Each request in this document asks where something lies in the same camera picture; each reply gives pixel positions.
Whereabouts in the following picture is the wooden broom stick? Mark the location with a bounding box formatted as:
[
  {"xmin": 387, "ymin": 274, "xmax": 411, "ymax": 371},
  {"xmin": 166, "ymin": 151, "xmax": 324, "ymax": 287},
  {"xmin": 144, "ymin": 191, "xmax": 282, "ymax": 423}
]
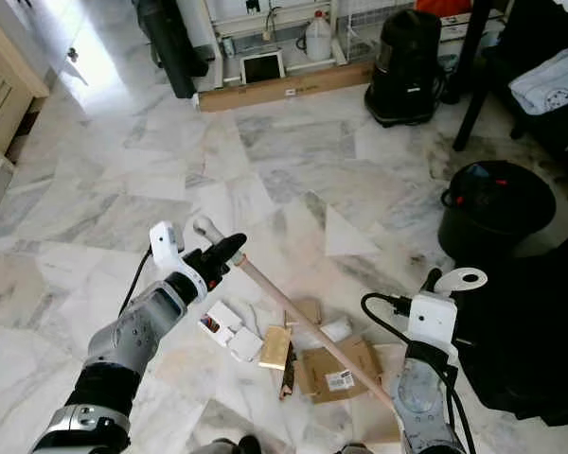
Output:
[{"xmin": 193, "ymin": 215, "xmax": 408, "ymax": 417}]

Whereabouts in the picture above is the flat golden box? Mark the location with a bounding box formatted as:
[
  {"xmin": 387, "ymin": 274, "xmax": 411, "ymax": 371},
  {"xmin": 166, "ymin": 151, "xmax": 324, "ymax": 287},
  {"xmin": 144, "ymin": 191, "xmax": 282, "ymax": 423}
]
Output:
[{"xmin": 257, "ymin": 323, "xmax": 293, "ymax": 371}]

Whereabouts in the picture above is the small open cardboard box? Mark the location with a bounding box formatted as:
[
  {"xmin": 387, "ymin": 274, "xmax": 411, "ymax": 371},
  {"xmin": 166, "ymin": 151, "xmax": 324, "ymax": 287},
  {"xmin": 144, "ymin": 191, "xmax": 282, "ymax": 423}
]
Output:
[{"xmin": 285, "ymin": 297, "xmax": 324, "ymax": 328}]

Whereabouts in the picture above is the brown cardboard box with label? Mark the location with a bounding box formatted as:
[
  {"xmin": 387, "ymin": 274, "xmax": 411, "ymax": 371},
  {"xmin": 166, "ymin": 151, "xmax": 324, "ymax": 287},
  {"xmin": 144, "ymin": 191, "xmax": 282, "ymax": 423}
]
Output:
[{"xmin": 297, "ymin": 338, "xmax": 383, "ymax": 407}]

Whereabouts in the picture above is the long brown cardboard box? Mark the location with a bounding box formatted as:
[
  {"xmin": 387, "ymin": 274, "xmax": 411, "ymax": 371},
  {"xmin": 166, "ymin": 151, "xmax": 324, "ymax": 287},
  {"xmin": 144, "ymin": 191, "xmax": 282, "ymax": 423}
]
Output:
[{"xmin": 196, "ymin": 61, "xmax": 376, "ymax": 114}]

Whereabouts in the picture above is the black robot left foot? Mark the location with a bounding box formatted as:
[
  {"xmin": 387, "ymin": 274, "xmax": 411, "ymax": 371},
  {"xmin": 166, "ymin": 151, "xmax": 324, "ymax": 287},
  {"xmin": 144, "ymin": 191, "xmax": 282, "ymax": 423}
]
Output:
[{"xmin": 193, "ymin": 434, "xmax": 262, "ymax": 454}]

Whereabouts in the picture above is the white framed tablet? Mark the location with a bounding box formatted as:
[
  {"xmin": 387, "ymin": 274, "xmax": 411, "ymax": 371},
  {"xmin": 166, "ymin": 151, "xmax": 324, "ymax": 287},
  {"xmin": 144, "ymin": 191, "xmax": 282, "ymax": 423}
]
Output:
[{"xmin": 240, "ymin": 48, "xmax": 288, "ymax": 87}]

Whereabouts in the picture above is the tall dark bag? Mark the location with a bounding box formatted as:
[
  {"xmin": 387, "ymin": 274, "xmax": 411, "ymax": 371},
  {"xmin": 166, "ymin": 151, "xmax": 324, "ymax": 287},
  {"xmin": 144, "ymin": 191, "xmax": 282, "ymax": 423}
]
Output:
[{"xmin": 132, "ymin": 0, "xmax": 210, "ymax": 101}]

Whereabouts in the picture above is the white plastic jug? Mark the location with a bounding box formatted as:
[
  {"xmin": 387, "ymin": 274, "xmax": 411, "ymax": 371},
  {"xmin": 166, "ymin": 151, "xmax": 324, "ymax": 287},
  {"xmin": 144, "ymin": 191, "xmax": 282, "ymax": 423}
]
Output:
[{"xmin": 304, "ymin": 10, "xmax": 335, "ymax": 64}]

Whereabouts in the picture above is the white shelf rack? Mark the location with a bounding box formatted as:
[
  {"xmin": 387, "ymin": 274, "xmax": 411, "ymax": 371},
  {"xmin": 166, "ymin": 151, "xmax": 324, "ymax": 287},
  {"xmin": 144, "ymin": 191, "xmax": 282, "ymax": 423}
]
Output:
[{"xmin": 197, "ymin": 0, "xmax": 399, "ymax": 92}]

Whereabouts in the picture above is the black vacuum cleaner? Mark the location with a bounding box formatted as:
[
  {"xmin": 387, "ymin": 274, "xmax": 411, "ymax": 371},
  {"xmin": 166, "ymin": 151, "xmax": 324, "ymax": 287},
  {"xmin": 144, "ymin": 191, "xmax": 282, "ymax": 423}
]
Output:
[{"xmin": 364, "ymin": 9, "xmax": 447, "ymax": 128}]

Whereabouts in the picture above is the wooden louvre door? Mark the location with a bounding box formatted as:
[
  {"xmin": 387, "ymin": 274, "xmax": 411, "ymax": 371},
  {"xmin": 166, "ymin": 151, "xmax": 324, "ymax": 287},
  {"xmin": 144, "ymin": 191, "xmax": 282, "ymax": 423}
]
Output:
[{"xmin": 0, "ymin": 8, "xmax": 51, "ymax": 159}]

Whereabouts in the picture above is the round black bin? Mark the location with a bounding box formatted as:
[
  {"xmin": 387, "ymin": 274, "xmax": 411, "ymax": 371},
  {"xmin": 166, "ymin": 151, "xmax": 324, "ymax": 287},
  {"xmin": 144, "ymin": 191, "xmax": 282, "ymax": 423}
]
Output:
[{"xmin": 436, "ymin": 158, "xmax": 559, "ymax": 267}]

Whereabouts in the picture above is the black table leg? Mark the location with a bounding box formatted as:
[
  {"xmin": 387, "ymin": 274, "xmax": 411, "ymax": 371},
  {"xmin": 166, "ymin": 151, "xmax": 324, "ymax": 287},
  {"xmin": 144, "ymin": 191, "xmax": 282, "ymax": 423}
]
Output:
[{"xmin": 452, "ymin": 0, "xmax": 499, "ymax": 153}]

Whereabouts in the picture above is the red container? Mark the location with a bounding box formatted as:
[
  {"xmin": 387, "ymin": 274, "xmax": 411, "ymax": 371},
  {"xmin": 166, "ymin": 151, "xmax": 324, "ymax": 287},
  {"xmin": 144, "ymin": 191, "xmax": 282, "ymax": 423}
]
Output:
[{"xmin": 413, "ymin": 0, "xmax": 475, "ymax": 19}]

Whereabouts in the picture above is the folded grey white cloth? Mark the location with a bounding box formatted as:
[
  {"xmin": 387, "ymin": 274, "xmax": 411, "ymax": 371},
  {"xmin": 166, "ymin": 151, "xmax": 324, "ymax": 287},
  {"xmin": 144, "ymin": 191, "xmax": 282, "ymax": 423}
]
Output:
[{"xmin": 508, "ymin": 46, "xmax": 568, "ymax": 117}]

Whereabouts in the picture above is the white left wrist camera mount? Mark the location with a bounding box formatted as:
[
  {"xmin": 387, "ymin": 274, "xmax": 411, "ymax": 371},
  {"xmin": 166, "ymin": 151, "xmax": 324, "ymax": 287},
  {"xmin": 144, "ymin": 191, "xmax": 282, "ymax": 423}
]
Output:
[{"xmin": 149, "ymin": 219, "xmax": 210, "ymax": 305}]

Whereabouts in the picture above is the white wire cage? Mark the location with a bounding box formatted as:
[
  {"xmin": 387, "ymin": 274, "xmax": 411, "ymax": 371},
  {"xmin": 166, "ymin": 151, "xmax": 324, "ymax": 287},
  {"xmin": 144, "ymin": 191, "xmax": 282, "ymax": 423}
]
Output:
[{"xmin": 335, "ymin": 0, "xmax": 394, "ymax": 63}]

